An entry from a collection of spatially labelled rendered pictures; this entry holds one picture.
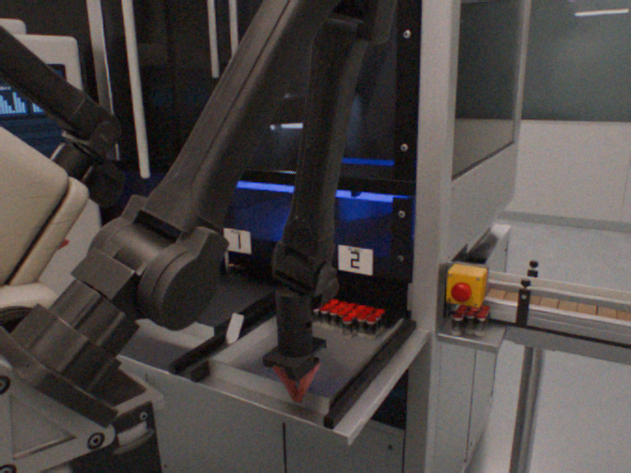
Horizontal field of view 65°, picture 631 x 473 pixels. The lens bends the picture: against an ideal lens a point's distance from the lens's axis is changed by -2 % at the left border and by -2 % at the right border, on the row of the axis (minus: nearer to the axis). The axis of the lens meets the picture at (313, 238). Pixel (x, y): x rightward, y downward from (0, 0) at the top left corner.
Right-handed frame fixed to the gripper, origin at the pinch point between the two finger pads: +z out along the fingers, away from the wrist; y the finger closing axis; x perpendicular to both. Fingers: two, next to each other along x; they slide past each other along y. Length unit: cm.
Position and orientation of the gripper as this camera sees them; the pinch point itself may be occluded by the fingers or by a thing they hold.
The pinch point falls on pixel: (297, 396)
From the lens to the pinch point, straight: 89.1
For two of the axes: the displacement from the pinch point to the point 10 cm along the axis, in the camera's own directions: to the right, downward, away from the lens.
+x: -8.7, -1.3, 4.8
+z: 0.2, 9.6, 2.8
